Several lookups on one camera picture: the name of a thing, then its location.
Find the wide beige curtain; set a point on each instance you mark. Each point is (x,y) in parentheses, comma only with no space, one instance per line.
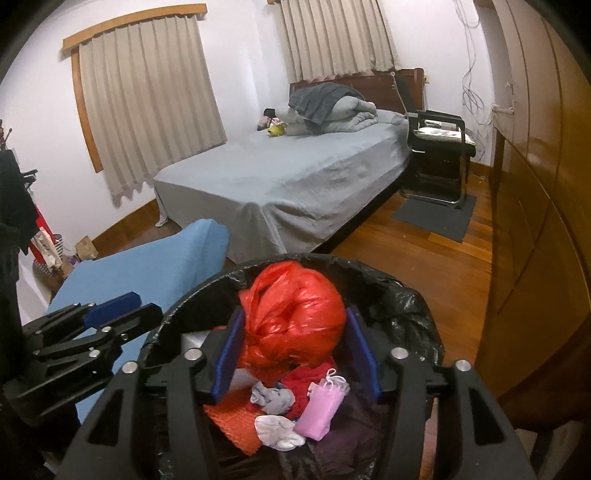
(147,101)

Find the folded grey quilt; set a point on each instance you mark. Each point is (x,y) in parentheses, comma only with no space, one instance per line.
(351,115)

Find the small purple bag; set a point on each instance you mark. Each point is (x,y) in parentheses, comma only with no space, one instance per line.
(69,264)

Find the black metal chair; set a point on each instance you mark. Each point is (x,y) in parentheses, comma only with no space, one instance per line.
(436,164)

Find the red cloth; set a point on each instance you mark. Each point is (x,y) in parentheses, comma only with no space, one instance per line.
(300,383)

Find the dark purple cloth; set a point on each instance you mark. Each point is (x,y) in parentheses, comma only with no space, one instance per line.
(351,415)

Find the pink pouch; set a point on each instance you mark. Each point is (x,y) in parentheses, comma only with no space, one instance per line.
(318,408)

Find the bed with grey sheet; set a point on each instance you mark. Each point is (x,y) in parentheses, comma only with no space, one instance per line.
(277,180)

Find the striped bag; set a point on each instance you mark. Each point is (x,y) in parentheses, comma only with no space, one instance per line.
(48,263)

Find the grey sock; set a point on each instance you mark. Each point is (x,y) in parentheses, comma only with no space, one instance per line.
(274,399)

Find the black lined trash bin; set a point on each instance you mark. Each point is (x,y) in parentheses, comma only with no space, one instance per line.
(406,304)

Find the red plastic bag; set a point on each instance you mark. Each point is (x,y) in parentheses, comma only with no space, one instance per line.
(291,318)

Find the wooden window frame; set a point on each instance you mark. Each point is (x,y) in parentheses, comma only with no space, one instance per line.
(85,120)

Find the grey floor mat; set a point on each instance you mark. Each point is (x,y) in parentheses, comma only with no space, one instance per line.
(434,214)

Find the white sock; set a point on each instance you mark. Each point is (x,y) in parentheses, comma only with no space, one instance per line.
(277,431)

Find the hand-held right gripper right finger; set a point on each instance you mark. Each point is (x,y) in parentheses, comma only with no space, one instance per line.
(364,355)

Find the yellow plush toy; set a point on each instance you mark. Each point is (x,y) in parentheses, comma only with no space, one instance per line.
(276,130)

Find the dark grey garment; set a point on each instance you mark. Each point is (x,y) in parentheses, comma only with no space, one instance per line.
(318,99)

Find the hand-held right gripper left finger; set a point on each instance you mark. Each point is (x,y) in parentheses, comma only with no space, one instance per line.
(228,355)

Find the brown paper bag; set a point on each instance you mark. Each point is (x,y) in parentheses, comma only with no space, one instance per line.
(85,249)

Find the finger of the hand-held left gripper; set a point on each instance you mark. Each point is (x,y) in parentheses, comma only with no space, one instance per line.
(113,307)
(138,318)

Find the long wooden curtain pelmet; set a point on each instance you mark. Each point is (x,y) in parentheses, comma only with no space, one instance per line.
(134,25)

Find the orange mesh net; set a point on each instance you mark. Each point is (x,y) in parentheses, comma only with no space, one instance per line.
(231,422)

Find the red garment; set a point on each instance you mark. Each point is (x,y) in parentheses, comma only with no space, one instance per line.
(39,226)

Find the wooden wardrobe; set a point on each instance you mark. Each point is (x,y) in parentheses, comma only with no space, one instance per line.
(540,184)

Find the pink and black bundle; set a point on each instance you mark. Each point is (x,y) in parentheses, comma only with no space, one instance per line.
(268,117)

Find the patterned chair cushion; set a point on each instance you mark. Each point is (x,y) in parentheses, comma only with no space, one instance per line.
(443,134)

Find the narrow beige curtain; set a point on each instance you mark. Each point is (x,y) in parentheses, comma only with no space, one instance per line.
(337,37)

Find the dark wooden headboard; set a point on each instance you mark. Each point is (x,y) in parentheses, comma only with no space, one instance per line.
(369,85)

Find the white cardboard box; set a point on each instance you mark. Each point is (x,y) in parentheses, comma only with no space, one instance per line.
(191,341)

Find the blue table cloth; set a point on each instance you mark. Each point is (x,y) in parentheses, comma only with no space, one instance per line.
(152,272)

